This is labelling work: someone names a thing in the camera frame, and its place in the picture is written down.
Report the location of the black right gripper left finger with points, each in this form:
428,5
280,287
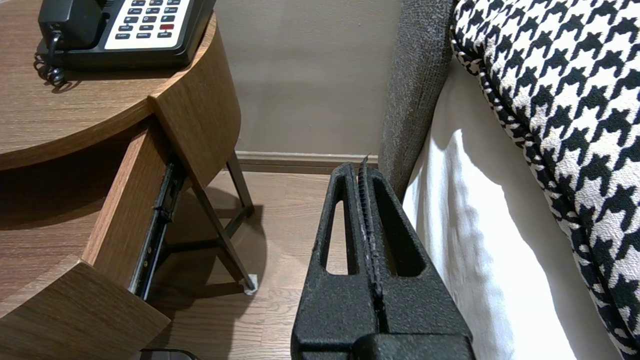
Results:
330,310

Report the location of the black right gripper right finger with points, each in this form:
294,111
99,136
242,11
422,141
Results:
425,305

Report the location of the curved wooden table drawer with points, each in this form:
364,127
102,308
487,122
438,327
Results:
125,210

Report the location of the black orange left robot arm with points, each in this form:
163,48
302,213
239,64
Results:
170,356

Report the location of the white bed sheet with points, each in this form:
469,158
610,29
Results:
475,250

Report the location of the grey fabric headboard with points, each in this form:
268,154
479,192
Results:
415,100

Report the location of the black white houndstooth pillow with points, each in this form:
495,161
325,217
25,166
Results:
575,100

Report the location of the white black desk telephone base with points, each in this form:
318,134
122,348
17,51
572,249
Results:
150,20

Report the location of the round wooden bedside table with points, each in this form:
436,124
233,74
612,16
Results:
50,110

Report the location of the black telephone handset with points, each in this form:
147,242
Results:
75,20

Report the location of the grey wall baseboard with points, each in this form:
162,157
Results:
300,163

